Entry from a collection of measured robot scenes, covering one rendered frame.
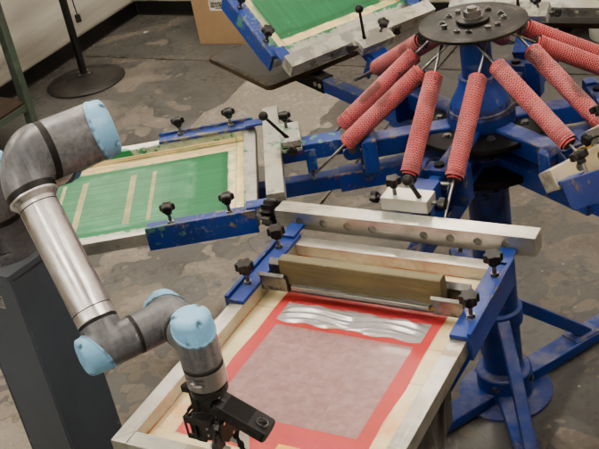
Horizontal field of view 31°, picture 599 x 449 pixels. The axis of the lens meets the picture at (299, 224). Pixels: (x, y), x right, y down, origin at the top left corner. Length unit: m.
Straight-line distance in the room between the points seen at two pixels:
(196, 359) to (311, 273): 0.65
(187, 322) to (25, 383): 0.90
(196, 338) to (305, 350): 0.55
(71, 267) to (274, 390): 0.56
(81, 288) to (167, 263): 2.75
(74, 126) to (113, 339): 0.41
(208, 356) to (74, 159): 0.46
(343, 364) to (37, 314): 0.72
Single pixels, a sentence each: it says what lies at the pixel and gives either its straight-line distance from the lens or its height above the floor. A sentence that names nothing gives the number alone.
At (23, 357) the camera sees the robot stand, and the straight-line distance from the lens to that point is 2.61.
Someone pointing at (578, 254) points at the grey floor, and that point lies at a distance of 4.31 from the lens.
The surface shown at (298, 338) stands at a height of 0.95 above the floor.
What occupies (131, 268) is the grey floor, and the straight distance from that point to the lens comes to 4.71.
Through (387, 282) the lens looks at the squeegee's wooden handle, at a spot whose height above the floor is 1.04.
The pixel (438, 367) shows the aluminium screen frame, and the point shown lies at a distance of 2.20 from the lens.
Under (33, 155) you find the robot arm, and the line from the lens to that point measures 2.00.
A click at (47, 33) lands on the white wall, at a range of 7.21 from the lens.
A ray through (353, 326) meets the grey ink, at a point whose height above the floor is 0.96.
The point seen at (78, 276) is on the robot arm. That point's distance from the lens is 1.94.
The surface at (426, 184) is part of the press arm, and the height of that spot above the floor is 1.04.
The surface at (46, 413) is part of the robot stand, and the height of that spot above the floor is 0.78.
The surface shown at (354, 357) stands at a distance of 2.31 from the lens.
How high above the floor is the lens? 2.36
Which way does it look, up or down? 30 degrees down
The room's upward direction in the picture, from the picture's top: 11 degrees counter-clockwise
